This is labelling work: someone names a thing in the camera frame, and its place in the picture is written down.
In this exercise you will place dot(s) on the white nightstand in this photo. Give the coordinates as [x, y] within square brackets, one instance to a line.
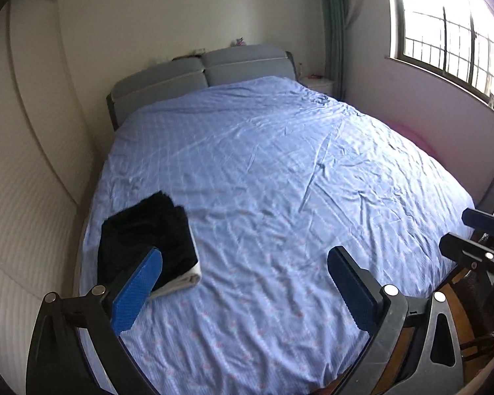
[319, 86]

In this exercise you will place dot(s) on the black short pants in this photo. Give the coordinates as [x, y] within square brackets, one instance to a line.
[140, 234]

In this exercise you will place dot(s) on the green curtain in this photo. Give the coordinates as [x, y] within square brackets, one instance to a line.
[337, 28]

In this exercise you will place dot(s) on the folded white cloth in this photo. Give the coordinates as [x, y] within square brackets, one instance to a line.
[181, 282]

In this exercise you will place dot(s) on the small pink toy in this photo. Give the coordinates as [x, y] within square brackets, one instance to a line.
[241, 41]

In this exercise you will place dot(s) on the barred window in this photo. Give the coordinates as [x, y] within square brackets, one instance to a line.
[444, 28]

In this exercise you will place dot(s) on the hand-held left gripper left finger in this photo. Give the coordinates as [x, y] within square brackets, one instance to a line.
[134, 292]

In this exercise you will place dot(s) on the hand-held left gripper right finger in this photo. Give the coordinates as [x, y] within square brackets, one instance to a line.
[354, 292]

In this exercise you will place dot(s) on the dark flat book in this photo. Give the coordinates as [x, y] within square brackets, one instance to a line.
[185, 55]

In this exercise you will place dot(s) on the grey padded headboard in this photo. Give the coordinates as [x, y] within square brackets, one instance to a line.
[168, 78]

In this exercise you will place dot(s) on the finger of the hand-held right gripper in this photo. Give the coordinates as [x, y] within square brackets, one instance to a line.
[483, 221]
[461, 247]

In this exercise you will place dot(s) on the blue checked bed sheet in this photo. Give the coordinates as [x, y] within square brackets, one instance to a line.
[271, 164]

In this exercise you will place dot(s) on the pink fluffy cushion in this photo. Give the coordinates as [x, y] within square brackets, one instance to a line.
[420, 140]

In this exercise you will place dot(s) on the white ribbed wardrobe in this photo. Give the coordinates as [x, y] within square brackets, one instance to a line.
[24, 214]

